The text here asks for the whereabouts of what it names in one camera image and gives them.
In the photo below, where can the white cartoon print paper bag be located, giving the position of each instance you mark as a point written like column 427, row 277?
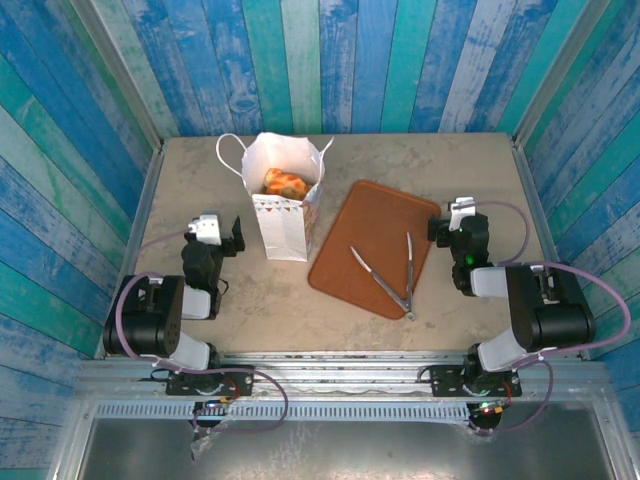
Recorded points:
column 282, row 235

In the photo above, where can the metal tongs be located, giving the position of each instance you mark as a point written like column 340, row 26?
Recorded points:
column 407, row 307

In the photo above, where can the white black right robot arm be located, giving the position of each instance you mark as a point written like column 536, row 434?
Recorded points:
column 550, row 310

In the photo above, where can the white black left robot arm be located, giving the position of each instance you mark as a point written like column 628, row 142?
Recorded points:
column 145, row 320

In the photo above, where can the brown plastic tray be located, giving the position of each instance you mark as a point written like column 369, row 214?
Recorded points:
column 370, row 220

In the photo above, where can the crumpled clear tape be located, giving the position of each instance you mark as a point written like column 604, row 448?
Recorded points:
column 200, row 445

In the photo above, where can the grey metal sheet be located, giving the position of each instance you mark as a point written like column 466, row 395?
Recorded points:
column 350, row 450

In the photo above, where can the aluminium rail beam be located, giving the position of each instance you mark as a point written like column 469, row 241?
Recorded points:
column 340, row 372

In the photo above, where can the aluminium frame post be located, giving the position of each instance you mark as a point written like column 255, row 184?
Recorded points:
column 120, row 75
column 559, row 75

